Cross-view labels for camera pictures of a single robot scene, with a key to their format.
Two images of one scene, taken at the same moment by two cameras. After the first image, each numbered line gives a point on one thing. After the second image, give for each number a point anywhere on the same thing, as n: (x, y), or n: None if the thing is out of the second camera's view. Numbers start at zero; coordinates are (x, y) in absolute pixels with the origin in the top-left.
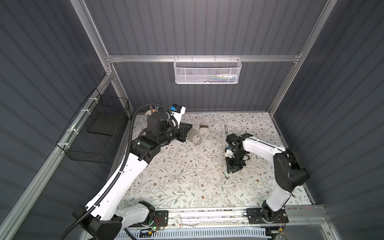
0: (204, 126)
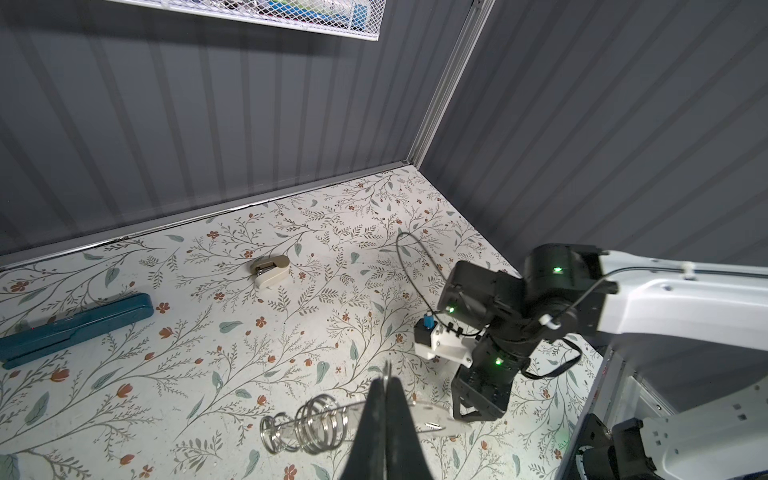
0: (270, 270)
